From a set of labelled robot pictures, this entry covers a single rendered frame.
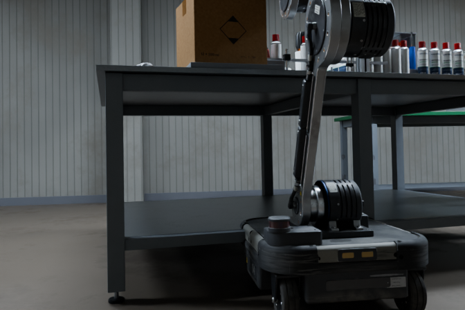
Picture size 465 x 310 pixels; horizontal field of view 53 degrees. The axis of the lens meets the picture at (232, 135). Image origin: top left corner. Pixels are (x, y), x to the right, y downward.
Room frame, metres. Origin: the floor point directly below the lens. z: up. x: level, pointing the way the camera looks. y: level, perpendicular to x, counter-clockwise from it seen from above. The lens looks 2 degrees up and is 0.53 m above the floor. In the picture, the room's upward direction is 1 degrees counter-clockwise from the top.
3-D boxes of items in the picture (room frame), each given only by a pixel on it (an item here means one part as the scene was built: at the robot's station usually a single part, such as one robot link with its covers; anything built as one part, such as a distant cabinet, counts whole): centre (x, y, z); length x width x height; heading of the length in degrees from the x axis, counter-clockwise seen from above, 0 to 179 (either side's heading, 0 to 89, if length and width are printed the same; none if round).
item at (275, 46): (2.25, -0.22, 0.98); 0.05 x 0.05 x 0.20
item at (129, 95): (2.49, -0.38, 0.82); 2.10 x 1.31 x 0.02; 105
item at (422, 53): (2.46, -1.02, 0.98); 0.05 x 0.05 x 0.20
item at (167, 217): (2.49, -0.38, 0.40); 2.04 x 1.25 x 0.81; 105
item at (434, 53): (2.48, -1.10, 0.98); 0.05 x 0.05 x 0.20
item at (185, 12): (1.86, 0.04, 0.99); 0.30 x 0.24 x 0.27; 113
